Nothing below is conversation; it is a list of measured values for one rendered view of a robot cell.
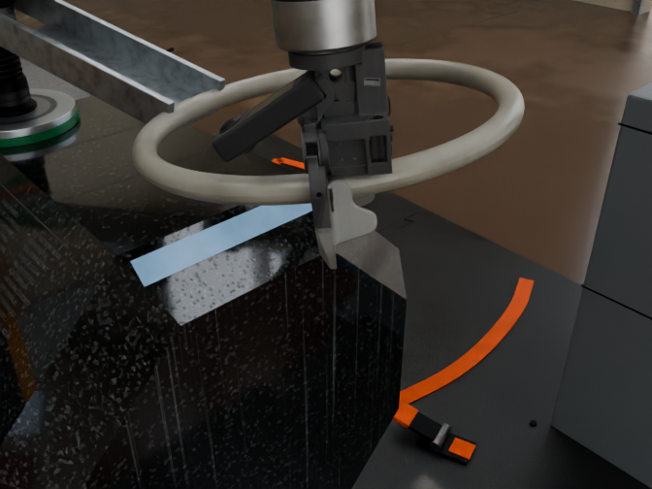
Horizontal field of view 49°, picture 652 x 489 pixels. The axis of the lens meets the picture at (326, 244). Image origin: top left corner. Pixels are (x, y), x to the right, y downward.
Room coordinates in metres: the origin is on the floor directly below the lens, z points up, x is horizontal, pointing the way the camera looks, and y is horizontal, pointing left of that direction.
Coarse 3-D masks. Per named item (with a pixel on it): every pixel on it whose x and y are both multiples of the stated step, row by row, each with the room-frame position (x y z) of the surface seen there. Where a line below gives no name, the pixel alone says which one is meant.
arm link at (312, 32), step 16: (272, 0) 0.63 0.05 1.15; (320, 0) 0.60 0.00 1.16; (336, 0) 0.60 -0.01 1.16; (352, 0) 0.61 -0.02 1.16; (368, 0) 0.62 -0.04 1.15; (288, 16) 0.61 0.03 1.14; (304, 16) 0.60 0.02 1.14; (320, 16) 0.60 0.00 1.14; (336, 16) 0.60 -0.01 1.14; (352, 16) 0.61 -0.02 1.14; (368, 16) 0.62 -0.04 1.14; (288, 32) 0.61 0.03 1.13; (304, 32) 0.60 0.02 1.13; (320, 32) 0.60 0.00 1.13; (336, 32) 0.60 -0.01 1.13; (352, 32) 0.60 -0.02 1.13; (368, 32) 0.62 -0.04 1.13; (288, 48) 0.61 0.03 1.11; (304, 48) 0.60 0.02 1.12; (320, 48) 0.60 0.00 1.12; (336, 48) 0.60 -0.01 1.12; (352, 48) 0.62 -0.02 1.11
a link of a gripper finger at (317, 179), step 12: (312, 156) 0.59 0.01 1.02; (312, 168) 0.59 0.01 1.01; (324, 168) 0.59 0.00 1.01; (312, 180) 0.58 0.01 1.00; (324, 180) 0.58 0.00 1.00; (312, 192) 0.58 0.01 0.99; (324, 192) 0.58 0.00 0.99; (312, 204) 0.58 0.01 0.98; (324, 204) 0.59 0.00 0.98; (324, 216) 0.58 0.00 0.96
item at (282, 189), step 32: (416, 64) 1.03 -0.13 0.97; (448, 64) 1.00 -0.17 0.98; (224, 96) 1.01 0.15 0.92; (256, 96) 1.05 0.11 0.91; (512, 96) 0.80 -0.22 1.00; (160, 128) 0.87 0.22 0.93; (480, 128) 0.70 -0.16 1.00; (512, 128) 0.73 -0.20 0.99; (160, 160) 0.73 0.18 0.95; (416, 160) 0.64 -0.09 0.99; (448, 160) 0.65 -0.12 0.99; (192, 192) 0.66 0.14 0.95; (224, 192) 0.64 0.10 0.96; (256, 192) 0.62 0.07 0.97; (288, 192) 0.62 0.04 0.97; (352, 192) 0.62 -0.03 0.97
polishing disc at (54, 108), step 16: (32, 96) 1.27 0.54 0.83; (48, 96) 1.27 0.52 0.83; (64, 96) 1.27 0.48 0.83; (32, 112) 1.19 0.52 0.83; (48, 112) 1.19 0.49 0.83; (64, 112) 1.19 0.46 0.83; (0, 128) 1.12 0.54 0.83; (16, 128) 1.12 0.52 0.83; (32, 128) 1.12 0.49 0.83; (48, 128) 1.14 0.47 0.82
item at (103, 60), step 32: (32, 0) 1.22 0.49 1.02; (0, 32) 1.10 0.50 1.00; (32, 32) 1.06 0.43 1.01; (64, 32) 1.18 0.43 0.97; (96, 32) 1.14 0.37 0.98; (64, 64) 1.02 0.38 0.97; (96, 64) 1.00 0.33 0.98; (128, 64) 1.11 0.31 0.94; (160, 64) 1.07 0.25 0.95; (192, 64) 1.05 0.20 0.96; (96, 96) 0.99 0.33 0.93; (128, 96) 0.96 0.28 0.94; (160, 96) 0.94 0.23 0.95; (192, 96) 1.04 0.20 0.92
